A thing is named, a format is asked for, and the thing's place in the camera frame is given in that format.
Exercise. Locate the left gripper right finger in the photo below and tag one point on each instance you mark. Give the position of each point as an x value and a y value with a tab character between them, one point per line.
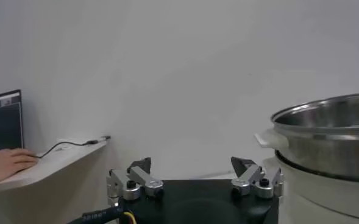
249	176

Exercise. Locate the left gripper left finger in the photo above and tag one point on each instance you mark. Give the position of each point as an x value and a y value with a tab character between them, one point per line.
142	178

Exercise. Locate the stainless steel steamer basket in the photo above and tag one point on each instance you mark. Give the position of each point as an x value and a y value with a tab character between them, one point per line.
325	152

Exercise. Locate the bare person hand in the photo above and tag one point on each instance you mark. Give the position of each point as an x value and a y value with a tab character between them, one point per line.
5	164

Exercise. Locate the white electric cooker base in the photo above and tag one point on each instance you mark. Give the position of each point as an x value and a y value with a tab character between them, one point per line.
319	201

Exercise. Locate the white side desk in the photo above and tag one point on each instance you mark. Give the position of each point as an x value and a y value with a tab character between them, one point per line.
60	158

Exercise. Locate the black laptop screen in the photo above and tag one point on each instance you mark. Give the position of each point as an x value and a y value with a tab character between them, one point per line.
2	124

